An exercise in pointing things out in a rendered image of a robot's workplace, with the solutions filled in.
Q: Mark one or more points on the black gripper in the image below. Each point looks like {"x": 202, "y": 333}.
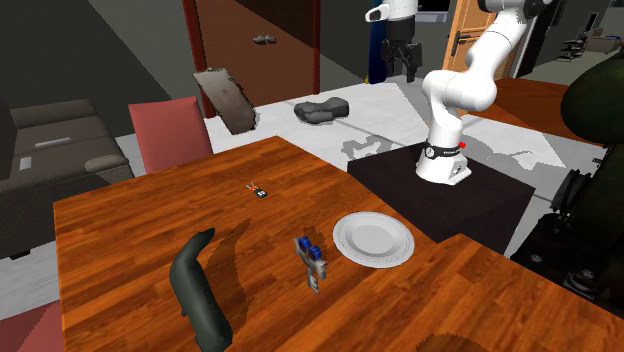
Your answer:
{"x": 400, "y": 32}

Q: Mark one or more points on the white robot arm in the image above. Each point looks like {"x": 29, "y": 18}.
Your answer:
{"x": 446, "y": 117}

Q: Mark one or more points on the blue upright object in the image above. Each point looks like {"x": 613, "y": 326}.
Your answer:
{"x": 376, "y": 53}

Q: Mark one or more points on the orange door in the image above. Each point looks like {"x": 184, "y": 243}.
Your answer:
{"x": 470, "y": 24}

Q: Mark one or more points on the dark grey cushion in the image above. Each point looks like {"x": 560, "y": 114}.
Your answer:
{"x": 319, "y": 111}

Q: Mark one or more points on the brown wooden cabinet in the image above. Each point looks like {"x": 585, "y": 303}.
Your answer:
{"x": 258, "y": 63}

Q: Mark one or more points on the dark robot stand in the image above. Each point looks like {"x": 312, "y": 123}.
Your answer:
{"x": 453, "y": 204}

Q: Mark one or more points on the grey flat slab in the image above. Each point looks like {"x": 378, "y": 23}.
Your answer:
{"x": 229, "y": 100}

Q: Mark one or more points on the white round plate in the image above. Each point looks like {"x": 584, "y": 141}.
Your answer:
{"x": 373, "y": 239}

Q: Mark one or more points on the grey shelf unit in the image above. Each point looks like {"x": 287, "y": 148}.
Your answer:
{"x": 585, "y": 41}

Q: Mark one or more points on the small black and orange object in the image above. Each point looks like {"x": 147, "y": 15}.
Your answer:
{"x": 258, "y": 191}

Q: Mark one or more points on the grey tool with blue knobs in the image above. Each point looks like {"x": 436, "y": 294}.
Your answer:
{"x": 312, "y": 258}

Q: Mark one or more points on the red chair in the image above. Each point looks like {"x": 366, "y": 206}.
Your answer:
{"x": 39, "y": 334}
{"x": 168, "y": 134}

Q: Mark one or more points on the dark machine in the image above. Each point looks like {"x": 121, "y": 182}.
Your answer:
{"x": 580, "y": 234}

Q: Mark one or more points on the wooden table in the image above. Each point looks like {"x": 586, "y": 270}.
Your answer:
{"x": 146, "y": 214}

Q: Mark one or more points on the dark green curved object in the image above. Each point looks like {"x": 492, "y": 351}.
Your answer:
{"x": 197, "y": 292}

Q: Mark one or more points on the grey-brown sofa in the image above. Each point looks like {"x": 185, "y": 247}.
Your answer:
{"x": 58, "y": 141}

